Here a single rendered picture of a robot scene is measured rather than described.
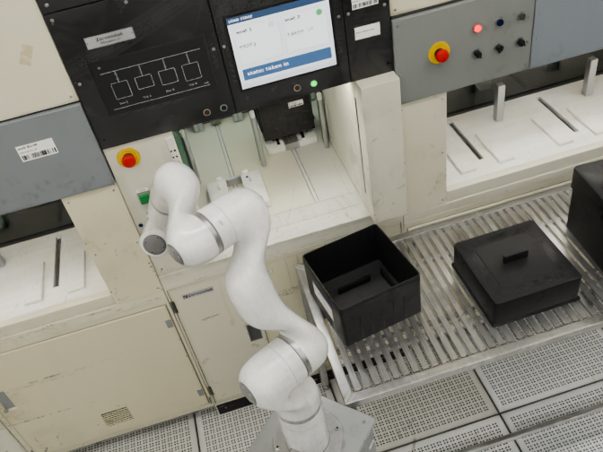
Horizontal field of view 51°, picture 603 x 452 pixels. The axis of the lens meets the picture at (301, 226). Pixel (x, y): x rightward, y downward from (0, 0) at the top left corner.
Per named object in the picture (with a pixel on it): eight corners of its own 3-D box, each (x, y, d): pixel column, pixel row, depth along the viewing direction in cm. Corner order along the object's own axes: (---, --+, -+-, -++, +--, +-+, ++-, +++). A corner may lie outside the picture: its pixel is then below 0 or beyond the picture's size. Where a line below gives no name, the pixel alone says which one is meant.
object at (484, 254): (493, 328, 192) (494, 299, 184) (450, 264, 214) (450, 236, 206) (581, 299, 195) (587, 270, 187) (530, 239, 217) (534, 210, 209)
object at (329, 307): (308, 291, 215) (300, 255, 204) (380, 258, 221) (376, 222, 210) (345, 348, 195) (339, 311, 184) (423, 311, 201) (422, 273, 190)
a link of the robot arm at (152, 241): (185, 213, 177) (152, 204, 175) (178, 238, 166) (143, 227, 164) (177, 238, 181) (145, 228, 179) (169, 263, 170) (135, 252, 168)
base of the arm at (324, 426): (321, 485, 164) (311, 449, 152) (261, 455, 173) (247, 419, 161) (354, 425, 176) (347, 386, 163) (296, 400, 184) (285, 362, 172)
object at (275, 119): (263, 151, 256) (246, 82, 235) (253, 126, 272) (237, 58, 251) (320, 134, 259) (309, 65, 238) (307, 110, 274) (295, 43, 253)
